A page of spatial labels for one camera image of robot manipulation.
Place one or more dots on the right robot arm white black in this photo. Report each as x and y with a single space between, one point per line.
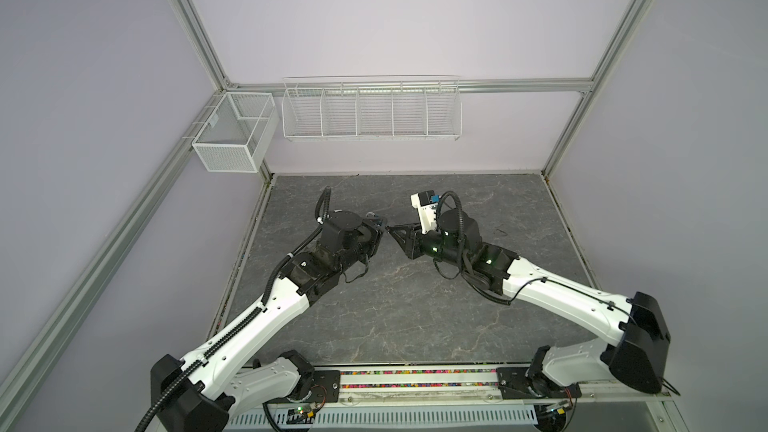
631 339

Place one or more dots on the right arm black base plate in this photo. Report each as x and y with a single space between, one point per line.
514 383

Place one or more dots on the white wire divided basket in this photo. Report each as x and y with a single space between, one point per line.
346 108

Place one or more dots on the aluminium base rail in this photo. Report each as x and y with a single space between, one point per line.
372 385

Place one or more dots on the aluminium frame profiles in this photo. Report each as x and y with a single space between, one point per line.
38 361

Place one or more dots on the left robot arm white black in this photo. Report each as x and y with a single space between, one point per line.
295 284

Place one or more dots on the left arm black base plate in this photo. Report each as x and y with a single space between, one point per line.
319 386

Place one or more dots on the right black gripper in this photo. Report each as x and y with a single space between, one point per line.
415 239

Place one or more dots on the white mesh box basket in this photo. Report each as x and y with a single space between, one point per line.
237 133

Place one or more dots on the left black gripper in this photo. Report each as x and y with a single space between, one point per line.
374 233

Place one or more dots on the white vented cable duct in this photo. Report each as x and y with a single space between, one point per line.
430 418

